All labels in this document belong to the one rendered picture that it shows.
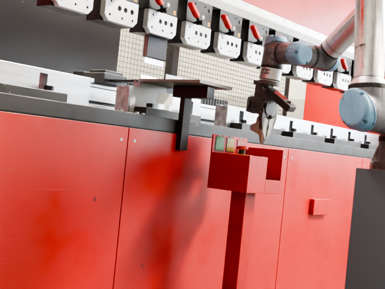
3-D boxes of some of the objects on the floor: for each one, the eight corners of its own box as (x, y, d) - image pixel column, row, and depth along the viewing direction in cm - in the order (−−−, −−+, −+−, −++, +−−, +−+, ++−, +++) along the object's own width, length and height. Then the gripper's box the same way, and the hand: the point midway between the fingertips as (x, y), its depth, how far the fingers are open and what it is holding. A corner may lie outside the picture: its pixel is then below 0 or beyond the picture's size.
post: (148, 298, 361) (187, -87, 364) (141, 296, 364) (179, -86, 367) (155, 297, 365) (193, -84, 367) (148, 295, 368) (185, -83, 371)
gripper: (264, 81, 246) (254, 141, 247) (249, 77, 239) (239, 139, 240) (285, 84, 240) (274, 145, 241) (270, 80, 233) (259, 143, 234)
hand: (264, 140), depth 239 cm, fingers closed
